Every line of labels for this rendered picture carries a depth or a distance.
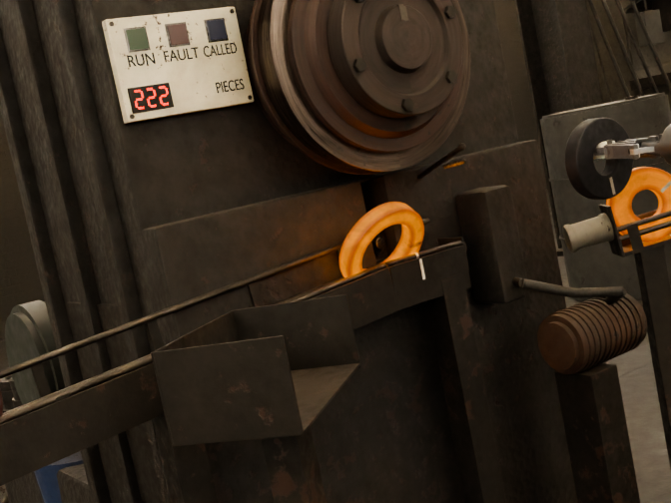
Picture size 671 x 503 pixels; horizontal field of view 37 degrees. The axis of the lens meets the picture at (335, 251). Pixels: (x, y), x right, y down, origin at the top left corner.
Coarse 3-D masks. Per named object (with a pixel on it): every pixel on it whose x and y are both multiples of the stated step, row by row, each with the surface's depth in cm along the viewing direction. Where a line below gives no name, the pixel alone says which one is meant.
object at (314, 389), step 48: (192, 336) 149; (240, 336) 163; (288, 336) 160; (336, 336) 157; (192, 384) 137; (240, 384) 135; (288, 384) 132; (336, 384) 149; (192, 432) 138; (240, 432) 136; (288, 432) 133; (288, 480) 149
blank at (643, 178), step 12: (636, 168) 204; (648, 168) 202; (636, 180) 203; (648, 180) 203; (660, 180) 203; (624, 192) 203; (636, 192) 203; (660, 192) 203; (612, 204) 203; (624, 204) 203; (660, 204) 205; (624, 216) 203; (648, 240) 204
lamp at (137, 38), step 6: (126, 30) 173; (132, 30) 174; (138, 30) 174; (144, 30) 175; (132, 36) 174; (138, 36) 174; (144, 36) 175; (132, 42) 174; (138, 42) 174; (144, 42) 175; (132, 48) 174; (138, 48) 174; (144, 48) 175
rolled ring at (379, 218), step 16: (384, 208) 183; (400, 208) 183; (368, 224) 181; (384, 224) 182; (416, 224) 188; (352, 240) 181; (368, 240) 182; (400, 240) 193; (416, 240) 191; (352, 256) 182; (400, 256) 193; (352, 272) 184
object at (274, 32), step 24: (264, 0) 181; (288, 0) 177; (456, 0) 199; (264, 24) 179; (264, 48) 179; (288, 48) 177; (264, 72) 180; (288, 72) 177; (288, 96) 176; (288, 120) 182; (312, 120) 179; (456, 120) 199; (312, 144) 184; (336, 144) 182; (432, 144) 195; (360, 168) 185; (384, 168) 188
